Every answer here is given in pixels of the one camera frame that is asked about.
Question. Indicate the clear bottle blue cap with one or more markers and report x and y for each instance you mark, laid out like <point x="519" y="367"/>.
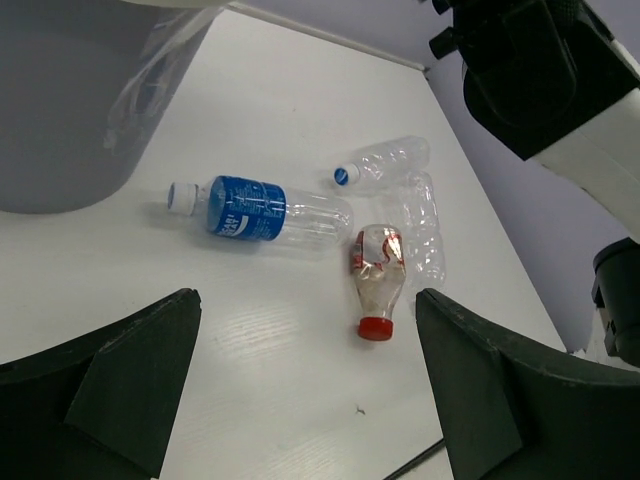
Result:
<point x="381" y="165"/>

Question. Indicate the clear bottle pale cap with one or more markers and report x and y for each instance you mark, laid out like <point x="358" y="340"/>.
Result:
<point x="423" y="243"/>

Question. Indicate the blue label clear bottle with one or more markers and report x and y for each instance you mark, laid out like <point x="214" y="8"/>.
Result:
<point x="258" y="212"/>

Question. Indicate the grey bin with white rim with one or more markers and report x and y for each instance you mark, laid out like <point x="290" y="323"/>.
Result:
<point x="84" y="85"/>

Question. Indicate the red cap crushed bottle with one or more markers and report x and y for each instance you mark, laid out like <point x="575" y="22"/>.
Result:
<point x="379" y="273"/>

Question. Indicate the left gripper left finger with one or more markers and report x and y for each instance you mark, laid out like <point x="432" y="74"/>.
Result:
<point x="103" y="405"/>

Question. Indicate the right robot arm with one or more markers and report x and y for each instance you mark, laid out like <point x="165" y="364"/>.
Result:
<point x="550" y="81"/>

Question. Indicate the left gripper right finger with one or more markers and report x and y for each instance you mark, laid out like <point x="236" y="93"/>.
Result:
<point x="512" y="408"/>

